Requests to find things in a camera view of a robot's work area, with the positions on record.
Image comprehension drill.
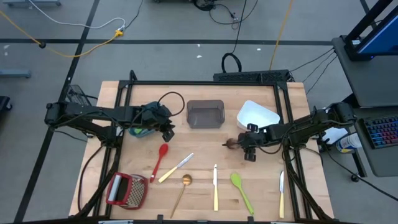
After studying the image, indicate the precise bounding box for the coiled black floor cable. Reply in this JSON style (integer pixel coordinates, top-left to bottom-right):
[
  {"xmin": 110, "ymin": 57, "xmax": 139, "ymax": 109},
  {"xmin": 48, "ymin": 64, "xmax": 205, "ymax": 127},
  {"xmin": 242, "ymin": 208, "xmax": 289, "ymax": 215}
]
[{"xmin": 220, "ymin": 0, "xmax": 248, "ymax": 74}]

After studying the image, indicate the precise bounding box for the black floor cable tangle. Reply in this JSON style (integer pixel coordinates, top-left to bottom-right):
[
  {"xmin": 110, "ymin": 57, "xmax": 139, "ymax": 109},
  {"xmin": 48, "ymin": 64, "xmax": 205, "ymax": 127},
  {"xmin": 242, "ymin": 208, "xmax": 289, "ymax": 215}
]
[{"xmin": 192, "ymin": 0, "xmax": 259, "ymax": 30}]

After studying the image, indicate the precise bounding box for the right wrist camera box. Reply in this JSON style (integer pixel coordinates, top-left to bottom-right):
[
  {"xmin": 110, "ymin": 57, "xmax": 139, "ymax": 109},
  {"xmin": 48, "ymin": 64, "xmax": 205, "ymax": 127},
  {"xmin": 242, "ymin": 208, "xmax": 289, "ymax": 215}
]
[{"xmin": 244, "ymin": 147, "xmax": 257, "ymax": 162}]

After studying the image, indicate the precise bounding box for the white paper sheet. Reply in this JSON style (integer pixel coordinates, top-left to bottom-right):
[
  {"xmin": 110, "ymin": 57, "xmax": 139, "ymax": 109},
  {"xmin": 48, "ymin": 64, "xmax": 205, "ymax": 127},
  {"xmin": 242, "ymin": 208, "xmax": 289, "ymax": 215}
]
[{"xmin": 322, "ymin": 126, "xmax": 348, "ymax": 146}]

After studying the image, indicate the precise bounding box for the black aluminium table frame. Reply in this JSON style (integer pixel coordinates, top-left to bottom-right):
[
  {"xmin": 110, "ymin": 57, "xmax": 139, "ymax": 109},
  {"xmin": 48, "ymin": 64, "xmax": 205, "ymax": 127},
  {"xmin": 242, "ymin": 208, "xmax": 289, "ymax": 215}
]
[{"xmin": 68, "ymin": 70, "xmax": 335, "ymax": 224}]

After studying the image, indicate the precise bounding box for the black caster base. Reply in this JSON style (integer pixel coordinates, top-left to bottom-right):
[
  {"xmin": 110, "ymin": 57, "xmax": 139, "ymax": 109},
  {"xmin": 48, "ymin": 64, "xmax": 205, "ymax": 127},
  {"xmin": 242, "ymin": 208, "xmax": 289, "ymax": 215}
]
[{"xmin": 0, "ymin": 95, "xmax": 13, "ymax": 112}]

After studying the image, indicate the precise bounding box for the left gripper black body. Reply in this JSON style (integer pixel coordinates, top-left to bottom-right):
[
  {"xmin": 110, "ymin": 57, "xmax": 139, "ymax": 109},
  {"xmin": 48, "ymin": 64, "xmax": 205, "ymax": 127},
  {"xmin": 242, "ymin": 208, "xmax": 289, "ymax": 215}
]
[{"xmin": 137, "ymin": 101, "xmax": 175, "ymax": 132}]

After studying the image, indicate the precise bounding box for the red silicone spoon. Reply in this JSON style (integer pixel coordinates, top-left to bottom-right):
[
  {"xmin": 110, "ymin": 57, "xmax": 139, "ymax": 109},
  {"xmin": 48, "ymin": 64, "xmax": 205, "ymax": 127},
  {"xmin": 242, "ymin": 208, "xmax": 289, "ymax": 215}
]
[{"xmin": 149, "ymin": 142, "xmax": 169, "ymax": 184}]

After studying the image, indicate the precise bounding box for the green silicone spoon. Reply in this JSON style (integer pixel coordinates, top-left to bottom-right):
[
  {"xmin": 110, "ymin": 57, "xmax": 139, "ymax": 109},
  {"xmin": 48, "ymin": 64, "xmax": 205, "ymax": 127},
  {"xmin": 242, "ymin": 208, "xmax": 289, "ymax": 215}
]
[{"xmin": 230, "ymin": 172, "xmax": 254, "ymax": 216}]

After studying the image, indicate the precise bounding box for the red steel box grater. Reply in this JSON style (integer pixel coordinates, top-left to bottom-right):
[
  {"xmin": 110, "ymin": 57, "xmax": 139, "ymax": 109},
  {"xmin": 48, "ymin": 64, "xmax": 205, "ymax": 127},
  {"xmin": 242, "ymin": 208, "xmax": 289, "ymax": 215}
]
[{"xmin": 105, "ymin": 172, "xmax": 149, "ymax": 210}]

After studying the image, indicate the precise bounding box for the grey table foot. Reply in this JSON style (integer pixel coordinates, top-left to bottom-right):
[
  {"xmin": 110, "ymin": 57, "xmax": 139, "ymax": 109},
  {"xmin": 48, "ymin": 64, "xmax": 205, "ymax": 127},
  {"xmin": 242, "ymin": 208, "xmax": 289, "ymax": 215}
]
[
  {"xmin": 2, "ymin": 0, "xmax": 62, "ymax": 7},
  {"xmin": 0, "ymin": 68, "xmax": 32, "ymax": 78}
]

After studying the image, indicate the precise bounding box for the grey cart top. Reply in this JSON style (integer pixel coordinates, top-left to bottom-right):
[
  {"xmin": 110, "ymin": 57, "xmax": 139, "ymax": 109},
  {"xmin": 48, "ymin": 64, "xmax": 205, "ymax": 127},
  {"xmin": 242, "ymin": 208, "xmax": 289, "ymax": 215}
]
[{"xmin": 331, "ymin": 35, "xmax": 398, "ymax": 108}]

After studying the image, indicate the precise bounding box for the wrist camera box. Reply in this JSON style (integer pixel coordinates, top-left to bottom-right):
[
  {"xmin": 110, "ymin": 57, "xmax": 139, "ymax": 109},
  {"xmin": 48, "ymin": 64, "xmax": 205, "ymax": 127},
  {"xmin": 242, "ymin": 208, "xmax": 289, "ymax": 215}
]
[
  {"xmin": 160, "ymin": 126, "xmax": 176, "ymax": 143},
  {"xmin": 244, "ymin": 147, "xmax": 257, "ymax": 162}
]

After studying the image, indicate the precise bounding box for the rainbow backlit keyboard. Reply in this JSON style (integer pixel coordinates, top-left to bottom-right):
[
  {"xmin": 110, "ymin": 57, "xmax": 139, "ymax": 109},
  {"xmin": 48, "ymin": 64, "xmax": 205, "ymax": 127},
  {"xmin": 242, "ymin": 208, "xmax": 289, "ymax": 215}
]
[{"xmin": 363, "ymin": 116, "xmax": 398, "ymax": 149}]

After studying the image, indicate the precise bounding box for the black perforated equipment box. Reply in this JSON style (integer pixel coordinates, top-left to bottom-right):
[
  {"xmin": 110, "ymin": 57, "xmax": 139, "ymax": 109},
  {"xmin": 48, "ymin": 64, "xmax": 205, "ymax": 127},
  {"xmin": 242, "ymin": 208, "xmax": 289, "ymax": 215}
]
[{"xmin": 213, "ymin": 69, "xmax": 290, "ymax": 83}]

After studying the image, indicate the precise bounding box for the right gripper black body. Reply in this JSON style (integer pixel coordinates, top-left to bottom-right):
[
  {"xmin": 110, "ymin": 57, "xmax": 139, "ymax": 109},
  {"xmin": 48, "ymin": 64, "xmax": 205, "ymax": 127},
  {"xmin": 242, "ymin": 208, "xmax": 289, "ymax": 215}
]
[{"xmin": 242, "ymin": 123, "xmax": 270, "ymax": 151}]

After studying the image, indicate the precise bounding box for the black cable under table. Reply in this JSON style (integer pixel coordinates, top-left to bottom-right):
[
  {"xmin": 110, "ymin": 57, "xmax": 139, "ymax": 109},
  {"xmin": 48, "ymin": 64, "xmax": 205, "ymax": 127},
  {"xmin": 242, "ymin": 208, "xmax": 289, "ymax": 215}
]
[{"xmin": 76, "ymin": 144, "xmax": 105, "ymax": 213}]

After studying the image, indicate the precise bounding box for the white plastic bin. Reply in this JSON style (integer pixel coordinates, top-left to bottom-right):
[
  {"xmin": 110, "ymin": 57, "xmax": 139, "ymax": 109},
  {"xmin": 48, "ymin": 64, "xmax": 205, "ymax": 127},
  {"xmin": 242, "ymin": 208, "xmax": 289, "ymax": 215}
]
[{"xmin": 236, "ymin": 100, "xmax": 281, "ymax": 131}]

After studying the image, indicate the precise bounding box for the white canister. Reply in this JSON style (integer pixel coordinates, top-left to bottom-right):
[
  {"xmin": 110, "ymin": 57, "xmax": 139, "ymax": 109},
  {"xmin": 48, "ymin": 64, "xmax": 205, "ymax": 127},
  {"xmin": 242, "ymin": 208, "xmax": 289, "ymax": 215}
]
[{"xmin": 335, "ymin": 133, "xmax": 363, "ymax": 154}]

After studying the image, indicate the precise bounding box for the black wire mesh basket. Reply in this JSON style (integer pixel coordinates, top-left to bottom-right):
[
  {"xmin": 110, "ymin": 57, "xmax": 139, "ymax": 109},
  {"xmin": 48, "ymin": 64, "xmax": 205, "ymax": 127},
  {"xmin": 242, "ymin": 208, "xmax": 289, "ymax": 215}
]
[{"xmin": 63, "ymin": 83, "xmax": 93, "ymax": 108}]

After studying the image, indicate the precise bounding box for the yellow floor cable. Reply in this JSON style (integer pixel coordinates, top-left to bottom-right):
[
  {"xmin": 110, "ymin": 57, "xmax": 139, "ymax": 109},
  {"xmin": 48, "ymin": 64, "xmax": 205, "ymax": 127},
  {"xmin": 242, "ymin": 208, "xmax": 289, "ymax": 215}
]
[{"xmin": 0, "ymin": 11, "xmax": 124, "ymax": 58}]

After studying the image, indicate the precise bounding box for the dark grey keyboard desk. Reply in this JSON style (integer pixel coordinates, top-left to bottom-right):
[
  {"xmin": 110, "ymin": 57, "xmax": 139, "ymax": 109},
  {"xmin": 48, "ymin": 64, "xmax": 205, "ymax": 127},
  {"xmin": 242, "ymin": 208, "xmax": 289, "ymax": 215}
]
[{"xmin": 348, "ymin": 105, "xmax": 398, "ymax": 178}]

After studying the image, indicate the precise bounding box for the gold metal spoon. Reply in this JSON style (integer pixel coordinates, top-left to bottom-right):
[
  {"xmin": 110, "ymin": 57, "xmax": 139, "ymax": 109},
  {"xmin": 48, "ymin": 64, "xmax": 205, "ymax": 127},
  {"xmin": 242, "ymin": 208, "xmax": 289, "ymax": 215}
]
[{"xmin": 170, "ymin": 174, "xmax": 193, "ymax": 219}]

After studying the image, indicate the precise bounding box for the monitor with blue screen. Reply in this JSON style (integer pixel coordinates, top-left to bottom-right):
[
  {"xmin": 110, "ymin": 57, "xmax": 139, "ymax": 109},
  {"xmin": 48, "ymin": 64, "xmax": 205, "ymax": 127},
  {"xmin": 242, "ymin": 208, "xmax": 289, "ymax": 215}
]
[{"xmin": 343, "ymin": 0, "xmax": 398, "ymax": 62}]

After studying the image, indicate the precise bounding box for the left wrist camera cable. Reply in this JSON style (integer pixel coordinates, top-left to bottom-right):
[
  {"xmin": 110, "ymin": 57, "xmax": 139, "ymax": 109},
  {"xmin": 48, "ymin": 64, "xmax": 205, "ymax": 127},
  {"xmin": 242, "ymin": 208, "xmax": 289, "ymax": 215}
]
[{"xmin": 157, "ymin": 91, "xmax": 186, "ymax": 118}]

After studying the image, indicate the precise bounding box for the yellow hanging cable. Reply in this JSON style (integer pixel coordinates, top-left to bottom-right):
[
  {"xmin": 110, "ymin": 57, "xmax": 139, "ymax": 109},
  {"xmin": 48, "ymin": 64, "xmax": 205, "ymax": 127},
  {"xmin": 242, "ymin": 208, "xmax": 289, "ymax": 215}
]
[{"xmin": 269, "ymin": 0, "xmax": 295, "ymax": 71}]

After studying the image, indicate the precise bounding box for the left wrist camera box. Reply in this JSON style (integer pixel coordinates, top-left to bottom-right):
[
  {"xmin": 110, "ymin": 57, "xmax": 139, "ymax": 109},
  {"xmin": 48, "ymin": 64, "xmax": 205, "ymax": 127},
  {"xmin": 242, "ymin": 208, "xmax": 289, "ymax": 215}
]
[{"xmin": 160, "ymin": 126, "xmax": 176, "ymax": 143}]

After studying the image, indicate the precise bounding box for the white floor cable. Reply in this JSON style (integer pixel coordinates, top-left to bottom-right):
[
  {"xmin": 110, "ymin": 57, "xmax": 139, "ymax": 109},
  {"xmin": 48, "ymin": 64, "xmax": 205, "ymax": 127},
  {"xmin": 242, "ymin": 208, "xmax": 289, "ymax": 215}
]
[{"xmin": 27, "ymin": 0, "xmax": 126, "ymax": 30}]

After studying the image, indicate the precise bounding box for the grey translucent plastic bin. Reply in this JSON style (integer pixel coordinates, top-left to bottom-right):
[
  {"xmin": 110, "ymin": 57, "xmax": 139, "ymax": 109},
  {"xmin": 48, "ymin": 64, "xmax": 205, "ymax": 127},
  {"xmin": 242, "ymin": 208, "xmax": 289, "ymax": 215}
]
[{"xmin": 185, "ymin": 99, "xmax": 226, "ymax": 129}]

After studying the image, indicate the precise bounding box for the cream handled table knife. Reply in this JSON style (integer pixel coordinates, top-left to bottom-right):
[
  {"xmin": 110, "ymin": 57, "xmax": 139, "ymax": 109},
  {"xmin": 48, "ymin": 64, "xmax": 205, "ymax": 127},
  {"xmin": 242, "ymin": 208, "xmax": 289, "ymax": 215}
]
[
  {"xmin": 213, "ymin": 164, "xmax": 219, "ymax": 212},
  {"xmin": 279, "ymin": 170, "xmax": 285, "ymax": 219},
  {"xmin": 157, "ymin": 152, "xmax": 195, "ymax": 184}
]

